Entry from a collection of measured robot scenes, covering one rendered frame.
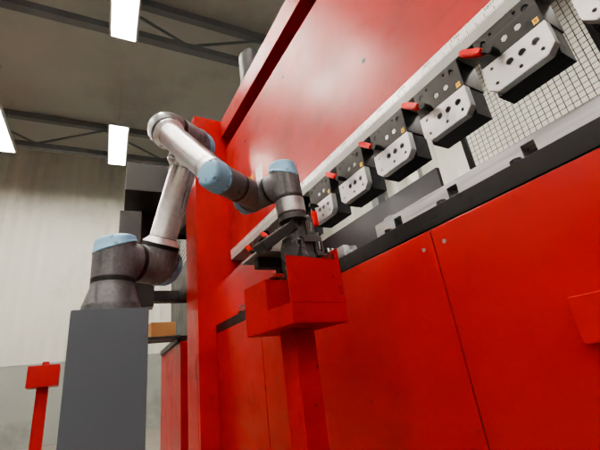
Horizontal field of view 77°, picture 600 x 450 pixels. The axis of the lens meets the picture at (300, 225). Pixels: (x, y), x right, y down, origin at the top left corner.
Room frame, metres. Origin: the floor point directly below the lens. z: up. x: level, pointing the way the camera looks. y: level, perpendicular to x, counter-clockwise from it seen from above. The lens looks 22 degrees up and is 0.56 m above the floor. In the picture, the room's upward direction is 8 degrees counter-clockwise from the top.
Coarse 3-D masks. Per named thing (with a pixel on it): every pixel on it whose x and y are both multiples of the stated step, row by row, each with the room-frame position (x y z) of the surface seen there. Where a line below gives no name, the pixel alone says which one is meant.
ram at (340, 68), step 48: (336, 0) 1.07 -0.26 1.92; (384, 0) 0.89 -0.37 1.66; (432, 0) 0.76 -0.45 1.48; (480, 0) 0.67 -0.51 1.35; (288, 48) 1.39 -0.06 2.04; (336, 48) 1.12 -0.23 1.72; (384, 48) 0.93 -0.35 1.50; (432, 48) 0.80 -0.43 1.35; (288, 96) 1.44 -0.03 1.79; (336, 96) 1.16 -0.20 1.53; (384, 96) 0.97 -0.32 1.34; (240, 144) 1.96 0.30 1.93; (288, 144) 1.49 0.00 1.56; (336, 144) 1.21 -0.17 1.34; (240, 240) 2.05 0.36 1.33
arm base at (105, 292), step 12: (96, 276) 0.97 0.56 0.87; (108, 276) 0.97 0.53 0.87; (120, 276) 0.98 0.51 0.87; (96, 288) 0.96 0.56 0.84; (108, 288) 0.96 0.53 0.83; (120, 288) 0.98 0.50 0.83; (132, 288) 1.02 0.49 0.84; (84, 300) 0.97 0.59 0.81; (96, 300) 0.95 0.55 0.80; (108, 300) 0.96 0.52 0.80; (120, 300) 0.97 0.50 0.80; (132, 300) 1.01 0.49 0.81
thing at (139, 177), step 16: (128, 176) 2.03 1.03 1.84; (144, 176) 2.07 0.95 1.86; (160, 176) 2.11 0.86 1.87; (128, 192) 2.06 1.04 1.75; (144, 192) 2.09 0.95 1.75; (160, 192) 2.12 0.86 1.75; (128, 208) 2.28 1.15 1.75; (144, 208) 2.31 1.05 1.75; (144, 224) 2.43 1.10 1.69; (144, 288) 2.44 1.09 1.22; (144, 304) 2.44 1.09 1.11
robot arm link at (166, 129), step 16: (160, 112) 0.91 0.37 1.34; (160, 128) 0.88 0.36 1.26; (176, 128) 0.87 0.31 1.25; (160, 144) 0.92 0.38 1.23; (176, 144) 0.85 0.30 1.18; (192, 144) 0.83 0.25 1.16; (192, 160) 0.82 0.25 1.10; (208, 160) 0.76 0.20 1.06; (208, 176) 0.76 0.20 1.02; (224, 176) 0.77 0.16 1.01; (240, 176) 0.81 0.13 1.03; (224, 192) 0.81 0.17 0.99; (240, 192) 0.83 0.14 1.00
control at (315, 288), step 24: (288, 264) 0.80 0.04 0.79; (312, 264) 0.84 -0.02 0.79; (336, 264) 0.89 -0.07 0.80; (264, 288) 0.87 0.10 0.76; (288, 288) 0.80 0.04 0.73; (312, 288) 0.84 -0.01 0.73; (336, 288) 0.88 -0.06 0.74; (264, 312) 0.88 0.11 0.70; (288, 312) 0.81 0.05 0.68; (312, 312) 0.83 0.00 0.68; (336, 312) 0.87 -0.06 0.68; (264, 336) 0.97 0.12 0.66
